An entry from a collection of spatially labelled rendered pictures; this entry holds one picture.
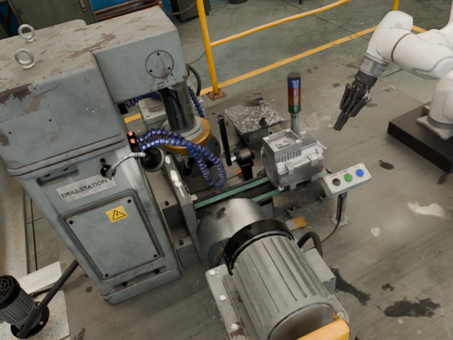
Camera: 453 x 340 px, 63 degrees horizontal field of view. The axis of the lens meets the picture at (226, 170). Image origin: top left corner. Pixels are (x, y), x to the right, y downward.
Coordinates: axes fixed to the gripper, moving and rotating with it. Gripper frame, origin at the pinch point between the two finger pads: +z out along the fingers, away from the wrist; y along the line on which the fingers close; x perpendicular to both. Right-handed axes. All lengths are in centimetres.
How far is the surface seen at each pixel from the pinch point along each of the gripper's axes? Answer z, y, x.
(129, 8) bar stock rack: 75, -441, -2
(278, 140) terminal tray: 16.8, -9.3, -16.4
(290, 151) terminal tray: 16.1, -0.6, -15.3
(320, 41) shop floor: 17, -287, 200
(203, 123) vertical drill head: 12, -5, -52
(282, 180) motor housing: 27.1, 3.7, -16.0
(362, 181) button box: 12.9, 20.2, 3.7
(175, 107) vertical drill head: 6, 0, -66
